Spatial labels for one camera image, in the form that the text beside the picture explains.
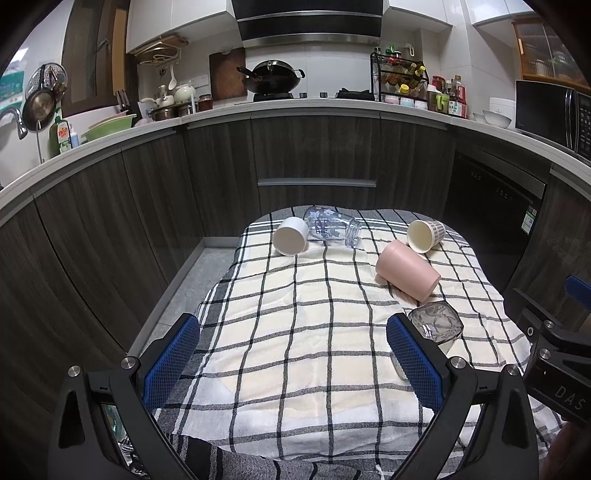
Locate metal drawer handle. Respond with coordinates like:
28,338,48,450
257,178,377,189

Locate brown wooden cutting board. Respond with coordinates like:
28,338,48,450
209,47,247,101

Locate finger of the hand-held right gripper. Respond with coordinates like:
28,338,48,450
562,274,591,332
513,287,556,343

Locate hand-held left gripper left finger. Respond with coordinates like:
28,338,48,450
48,313,201,480

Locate black knife block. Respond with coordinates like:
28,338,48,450
115,89,138,117

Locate pink cup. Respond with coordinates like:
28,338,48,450
375,239,441,304

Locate hanging metal colander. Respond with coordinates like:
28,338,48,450
28,62,68,100

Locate striped white cup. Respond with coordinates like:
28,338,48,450
406,219,446,254

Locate wooden glass-door cabinet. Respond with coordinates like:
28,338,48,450
512,17,591,90

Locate white bowl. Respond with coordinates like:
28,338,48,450
482,109,512,129

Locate black dishwasher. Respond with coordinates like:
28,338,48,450
445,152,548,283

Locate metal faucet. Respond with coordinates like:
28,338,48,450
0,108,28,140

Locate clear glass cup lying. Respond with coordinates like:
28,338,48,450
302,205,362,249

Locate clear square glass cup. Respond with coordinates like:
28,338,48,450
390,300,465,381

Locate green basin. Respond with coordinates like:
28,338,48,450
81,114,138,143

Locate red label sauce bottle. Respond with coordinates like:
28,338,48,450
448,76,468,119

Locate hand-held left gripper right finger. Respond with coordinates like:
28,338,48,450
386,313,541,480

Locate black wok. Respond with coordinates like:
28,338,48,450
237,59,306,95

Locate hanging frying pan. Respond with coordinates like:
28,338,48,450
22,65,58,133

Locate black white checked tablecloth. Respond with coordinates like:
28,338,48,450
152,208,570,480

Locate black gas stove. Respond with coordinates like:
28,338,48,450
253,87,378,103

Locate black wire spice rack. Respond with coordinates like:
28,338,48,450
369,46,430,103

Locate black range hood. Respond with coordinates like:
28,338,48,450
231,0,389,49

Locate person's right forearm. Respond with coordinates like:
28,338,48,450
538,422,591,480

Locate metal hanging rack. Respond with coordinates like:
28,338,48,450
134,34,190,66

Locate green dish soap bottle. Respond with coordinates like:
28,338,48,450
49,108,71,155

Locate black microwave oven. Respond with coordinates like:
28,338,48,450
515,79,591,162

